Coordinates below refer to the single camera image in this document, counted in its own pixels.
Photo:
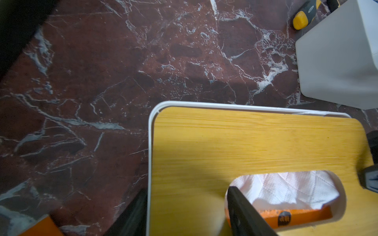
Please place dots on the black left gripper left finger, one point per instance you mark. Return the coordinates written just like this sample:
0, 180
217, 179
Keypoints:
132, 222

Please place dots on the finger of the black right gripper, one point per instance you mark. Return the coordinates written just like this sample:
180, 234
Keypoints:
368, 177

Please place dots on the yellow handled screwdriver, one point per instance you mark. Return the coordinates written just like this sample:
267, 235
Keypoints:
306, 14

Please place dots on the orange tissue pack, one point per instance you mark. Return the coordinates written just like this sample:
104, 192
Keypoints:
43, 227
292, 199

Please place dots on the yellow wooden box lid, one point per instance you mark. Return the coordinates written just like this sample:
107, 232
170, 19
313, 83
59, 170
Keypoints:
360, 217

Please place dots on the white plastic tissue box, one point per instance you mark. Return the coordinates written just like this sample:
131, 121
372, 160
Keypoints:
197, 149

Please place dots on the black plastic toolbox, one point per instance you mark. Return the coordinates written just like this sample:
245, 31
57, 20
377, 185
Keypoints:
20, 20

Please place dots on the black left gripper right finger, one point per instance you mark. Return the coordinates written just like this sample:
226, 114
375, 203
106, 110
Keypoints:
244, 218

